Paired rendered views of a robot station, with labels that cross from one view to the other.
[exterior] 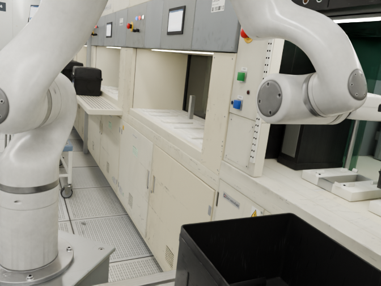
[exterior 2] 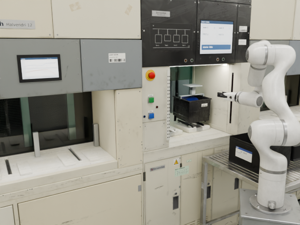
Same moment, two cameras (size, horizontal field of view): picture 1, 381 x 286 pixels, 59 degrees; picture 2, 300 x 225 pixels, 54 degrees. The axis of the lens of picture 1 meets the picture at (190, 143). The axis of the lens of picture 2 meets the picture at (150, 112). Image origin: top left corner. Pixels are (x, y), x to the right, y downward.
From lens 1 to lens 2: 209 cm
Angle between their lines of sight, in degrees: 89
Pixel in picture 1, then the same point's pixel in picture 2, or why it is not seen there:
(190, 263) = not seen: hidden behind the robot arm
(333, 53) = not seen: hidden behind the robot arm
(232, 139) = (149, 136)
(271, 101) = (260, 101)
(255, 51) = (157, 84)
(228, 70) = (137, 99)
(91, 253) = (249, 192)
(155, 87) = not seen: outside the picture
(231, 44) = (138, 83)
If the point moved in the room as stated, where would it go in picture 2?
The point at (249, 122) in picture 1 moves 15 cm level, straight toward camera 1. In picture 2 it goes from (160, 121) to (184, 122)
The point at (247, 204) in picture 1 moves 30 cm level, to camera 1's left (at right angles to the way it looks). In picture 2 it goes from (170, 161) to (176, 181)
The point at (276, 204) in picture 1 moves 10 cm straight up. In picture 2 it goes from (187, 148) to (187, 134)
